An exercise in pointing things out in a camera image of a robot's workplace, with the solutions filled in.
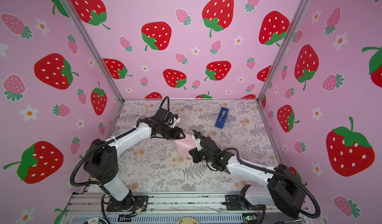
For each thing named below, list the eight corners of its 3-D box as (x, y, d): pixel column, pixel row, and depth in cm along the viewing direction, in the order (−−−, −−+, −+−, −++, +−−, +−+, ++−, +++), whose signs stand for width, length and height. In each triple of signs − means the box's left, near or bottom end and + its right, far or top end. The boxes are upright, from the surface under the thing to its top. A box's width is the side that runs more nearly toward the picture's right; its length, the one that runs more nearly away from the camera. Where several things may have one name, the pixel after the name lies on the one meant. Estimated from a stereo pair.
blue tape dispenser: (214, 126, 107) (215, 120, 101) (219, 112, 116) (220, 106, 110) (223, 129, 106) (224, 123, 100) (227, 115, 114) (229, 108, 108)
